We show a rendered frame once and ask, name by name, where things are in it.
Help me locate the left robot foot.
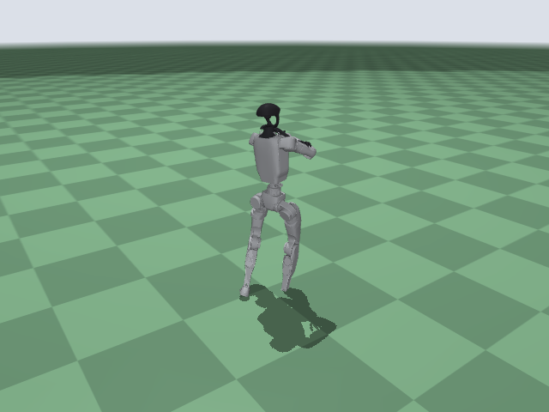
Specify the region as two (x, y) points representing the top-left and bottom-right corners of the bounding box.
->
(239, 285), (250, 297)

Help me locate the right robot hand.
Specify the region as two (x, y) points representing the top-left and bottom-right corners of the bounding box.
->
(260, 125), (289, 137)

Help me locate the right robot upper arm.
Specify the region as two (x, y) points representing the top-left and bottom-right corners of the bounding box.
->
(279, 136), (317, 160)

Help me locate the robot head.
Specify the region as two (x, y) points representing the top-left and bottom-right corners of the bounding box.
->
(256, 103), (281, 138)

